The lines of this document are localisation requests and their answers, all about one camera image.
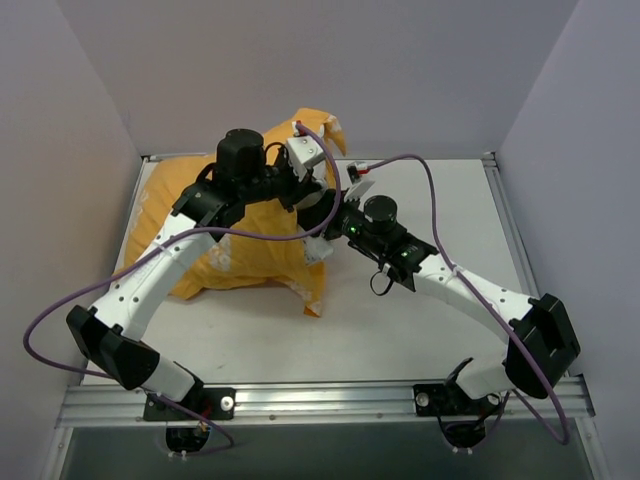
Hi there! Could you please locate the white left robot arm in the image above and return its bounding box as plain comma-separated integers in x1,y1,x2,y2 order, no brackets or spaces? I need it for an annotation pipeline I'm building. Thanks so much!
66,124,340,419

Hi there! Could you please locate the aluminium rail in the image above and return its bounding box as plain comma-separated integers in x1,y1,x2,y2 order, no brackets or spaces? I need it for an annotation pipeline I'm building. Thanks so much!
481,152,540,297
47,377,596,426
143,152,496,162

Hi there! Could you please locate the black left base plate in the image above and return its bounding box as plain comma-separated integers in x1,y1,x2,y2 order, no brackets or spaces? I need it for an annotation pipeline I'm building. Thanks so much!
143,383,236,422

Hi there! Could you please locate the yellow pillowcase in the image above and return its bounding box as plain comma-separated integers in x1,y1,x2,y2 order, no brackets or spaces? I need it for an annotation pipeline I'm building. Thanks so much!
120,108,347,318

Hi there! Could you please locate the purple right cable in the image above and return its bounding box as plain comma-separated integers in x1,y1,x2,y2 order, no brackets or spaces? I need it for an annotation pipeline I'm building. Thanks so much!
349,152,572,446

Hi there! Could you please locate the aluminium back rail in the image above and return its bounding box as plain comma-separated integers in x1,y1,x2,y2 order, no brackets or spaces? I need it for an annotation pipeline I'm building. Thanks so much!
143,152,496,162

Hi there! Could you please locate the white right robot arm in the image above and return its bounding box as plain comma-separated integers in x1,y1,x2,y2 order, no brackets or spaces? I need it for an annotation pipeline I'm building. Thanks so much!
296,190,581,413

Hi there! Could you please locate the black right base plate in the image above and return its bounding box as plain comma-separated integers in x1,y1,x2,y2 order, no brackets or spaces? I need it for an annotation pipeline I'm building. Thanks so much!
413,358,502,417

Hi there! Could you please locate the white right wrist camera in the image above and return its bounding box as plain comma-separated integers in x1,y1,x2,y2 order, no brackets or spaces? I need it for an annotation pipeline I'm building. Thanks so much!
343,161,375,202

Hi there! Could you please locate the white pillow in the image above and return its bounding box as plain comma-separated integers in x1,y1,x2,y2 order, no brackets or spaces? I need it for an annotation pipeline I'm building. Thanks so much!
302,163,334,266

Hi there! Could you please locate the aluminium right side rail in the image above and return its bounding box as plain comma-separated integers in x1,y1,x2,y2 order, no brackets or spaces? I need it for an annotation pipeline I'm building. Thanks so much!
481,152,540,297

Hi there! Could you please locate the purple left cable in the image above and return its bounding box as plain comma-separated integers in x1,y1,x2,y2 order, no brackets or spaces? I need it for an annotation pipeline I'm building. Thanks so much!
22,122,342,456

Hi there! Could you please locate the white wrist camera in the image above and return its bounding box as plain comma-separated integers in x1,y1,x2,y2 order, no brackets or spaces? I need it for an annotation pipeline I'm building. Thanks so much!
285,136,326,179
343,161,375,202

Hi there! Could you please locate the aluminium front rail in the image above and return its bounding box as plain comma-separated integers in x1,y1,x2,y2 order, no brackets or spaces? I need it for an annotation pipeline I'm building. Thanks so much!
47,377,596,426

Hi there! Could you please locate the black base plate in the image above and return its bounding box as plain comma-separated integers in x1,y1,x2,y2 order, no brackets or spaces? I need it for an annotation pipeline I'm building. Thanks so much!
413,358,502,417
143,383,236,422

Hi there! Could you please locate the purple cable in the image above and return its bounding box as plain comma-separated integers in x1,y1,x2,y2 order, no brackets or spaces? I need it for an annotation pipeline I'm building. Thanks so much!
349,152,572,446
22,122,342,456

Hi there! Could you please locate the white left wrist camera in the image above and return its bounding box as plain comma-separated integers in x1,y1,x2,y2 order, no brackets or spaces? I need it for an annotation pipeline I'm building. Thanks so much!
285,136,326,179

